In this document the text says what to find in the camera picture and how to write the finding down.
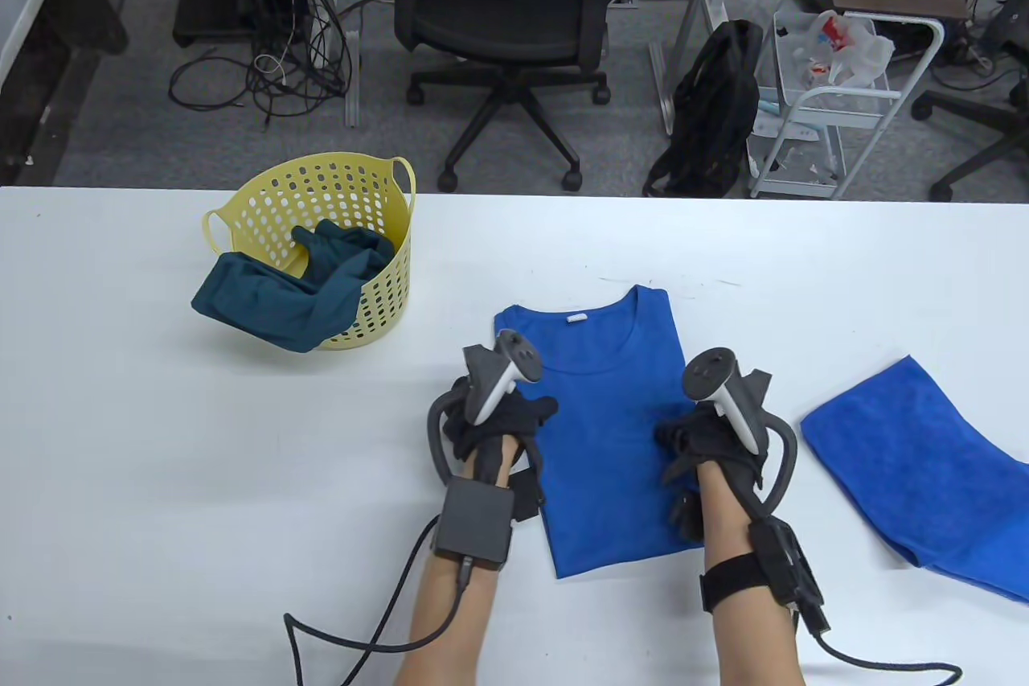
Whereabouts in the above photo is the person's left hand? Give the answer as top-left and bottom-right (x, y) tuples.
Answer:
(445, 376), (560, 487)

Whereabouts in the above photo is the person's right hand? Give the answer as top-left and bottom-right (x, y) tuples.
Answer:
(654, 401), (773, 502)

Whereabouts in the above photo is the blue clothes shirt white tag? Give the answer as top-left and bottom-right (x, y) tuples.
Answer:
(493, 284), (708, 581)

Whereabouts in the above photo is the dark green clothes garment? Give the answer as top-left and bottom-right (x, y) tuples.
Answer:
(191, 220), (396, 353)

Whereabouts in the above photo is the yellow perforated laundry basket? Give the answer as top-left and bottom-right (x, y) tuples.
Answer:
(201, 153), (416, 351)

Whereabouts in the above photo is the person's right forearm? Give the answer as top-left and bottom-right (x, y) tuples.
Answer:
(695, 461), (805, 686)

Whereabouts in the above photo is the person's left forearm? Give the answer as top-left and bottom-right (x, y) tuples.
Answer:
(394, 433), (531, 686)

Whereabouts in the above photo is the grey handheld controller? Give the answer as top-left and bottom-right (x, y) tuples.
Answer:
(426, 330), (542, 487)
(682, 347), (798, 514)

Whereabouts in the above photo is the black sensor box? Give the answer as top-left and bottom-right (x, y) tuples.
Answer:
(432, 475), (517, 572)

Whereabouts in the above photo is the black backpack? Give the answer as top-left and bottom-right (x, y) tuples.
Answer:
(643, 18), (765, 198)

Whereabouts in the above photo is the white utility cart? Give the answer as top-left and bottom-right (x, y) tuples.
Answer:
(746, 0), (945, 200)

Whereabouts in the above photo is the grey metal desk leg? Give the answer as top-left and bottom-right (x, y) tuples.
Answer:
(297, 0), (361, 128)

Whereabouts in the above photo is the black office chair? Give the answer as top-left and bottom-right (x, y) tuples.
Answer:
(376, 0), (644, 194)

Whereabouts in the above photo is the white plastic bag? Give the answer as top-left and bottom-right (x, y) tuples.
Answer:
(792, 9), (896, 88)

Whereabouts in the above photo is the black swivel chair base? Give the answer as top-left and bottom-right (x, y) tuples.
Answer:
(911, 18), (1029, 203)

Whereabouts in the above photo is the white power strip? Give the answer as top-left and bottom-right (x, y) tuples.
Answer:
(310, 0), (344, 72)

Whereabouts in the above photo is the dark brown desk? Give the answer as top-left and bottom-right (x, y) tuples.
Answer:
(0, 0), (129, 187)

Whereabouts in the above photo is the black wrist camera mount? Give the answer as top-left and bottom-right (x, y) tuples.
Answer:
(671, 489), (708, 542)
(510, 469), (547, 524)

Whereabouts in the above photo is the black mesh wrist bracket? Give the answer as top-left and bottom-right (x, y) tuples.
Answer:
(699, 519), (830, 635)

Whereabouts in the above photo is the black cable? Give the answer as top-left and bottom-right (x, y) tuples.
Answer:
(283, 513), (475, 686)
(792, 614), (963, 686)

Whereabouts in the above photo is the bundle of black floor cables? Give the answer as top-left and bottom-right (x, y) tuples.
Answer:
(167, 0), (363, 128)

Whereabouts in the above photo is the grey metal desk frame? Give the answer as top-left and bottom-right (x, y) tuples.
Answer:
(635, 0), (744, 136)

